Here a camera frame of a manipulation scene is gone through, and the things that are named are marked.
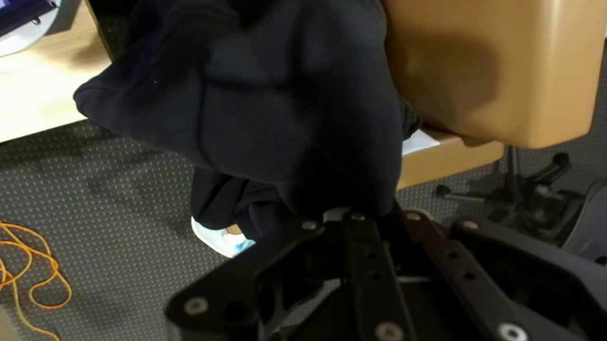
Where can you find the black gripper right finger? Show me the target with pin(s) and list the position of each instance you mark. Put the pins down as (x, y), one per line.
(504, 284)

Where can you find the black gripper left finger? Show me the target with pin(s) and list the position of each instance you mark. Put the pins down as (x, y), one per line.
(296, 284)

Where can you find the black bag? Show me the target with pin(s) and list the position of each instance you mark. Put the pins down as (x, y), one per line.
(284, 113)

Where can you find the brown leather couch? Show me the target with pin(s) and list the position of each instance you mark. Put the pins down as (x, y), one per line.
(493, 62)

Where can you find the white and blue shoe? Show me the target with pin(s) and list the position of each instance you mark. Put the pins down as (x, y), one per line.
(218, 238)

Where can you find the light wooden table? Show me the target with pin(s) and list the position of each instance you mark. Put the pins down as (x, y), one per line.
(38, 94)

